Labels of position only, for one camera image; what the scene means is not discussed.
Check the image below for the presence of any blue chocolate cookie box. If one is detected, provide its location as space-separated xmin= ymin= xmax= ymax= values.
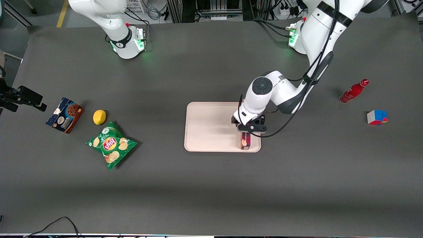
xmin=45 ymin=97 xmax=85 ymax=134

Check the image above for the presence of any yellow lemon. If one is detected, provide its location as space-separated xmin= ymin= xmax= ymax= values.
xmin=93 ymin=109 xmax=107 ymax=126

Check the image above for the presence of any green chips bag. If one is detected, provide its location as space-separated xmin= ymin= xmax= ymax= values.
xmin=86 ymin=121 xmax=138 ymax=171

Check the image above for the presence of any pink plastic tray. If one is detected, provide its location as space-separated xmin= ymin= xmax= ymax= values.
xmin=184 ymin=102 xmax=261 ymax=153

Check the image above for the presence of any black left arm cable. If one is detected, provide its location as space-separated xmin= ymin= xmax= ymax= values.
xmin=238 ymin=0 xmax=340 ymax=138

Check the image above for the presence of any red bottle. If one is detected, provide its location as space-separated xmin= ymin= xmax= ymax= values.
xmin=339 ymin=79 xmax=369 ymax=104

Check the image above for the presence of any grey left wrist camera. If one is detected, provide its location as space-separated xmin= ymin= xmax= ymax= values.
xmin=238 ymin=122 xmax=268 ymax=134

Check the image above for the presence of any black equipment rack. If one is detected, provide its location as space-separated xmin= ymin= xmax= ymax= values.
xmin=166 ymin=0 xmax=253 ymax=23

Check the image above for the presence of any white power strip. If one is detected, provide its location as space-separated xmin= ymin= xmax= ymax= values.
xmin=279 ymin=4 xmax=300 ymax=18

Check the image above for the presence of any red cookie box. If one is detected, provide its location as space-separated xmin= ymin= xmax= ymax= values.
xmin=240 ymin=132 xmax=252 ymax=151

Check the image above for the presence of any black loose cable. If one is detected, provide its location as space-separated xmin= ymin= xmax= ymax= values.
xmin=24 ymin=216 xmax=82 ymax=238

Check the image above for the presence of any white perforated box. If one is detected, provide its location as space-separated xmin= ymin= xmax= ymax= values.
xmin=125 ymin=0 xmax=146 ymax=15

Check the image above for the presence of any grey coiled cable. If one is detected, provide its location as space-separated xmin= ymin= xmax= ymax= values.
xmin=146 ymin=6 xmax=163 ymax=21

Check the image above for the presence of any colourful puzzle cube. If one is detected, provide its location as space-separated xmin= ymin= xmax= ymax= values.
xmin=366 ymin=110 xmax=388 ymax=126

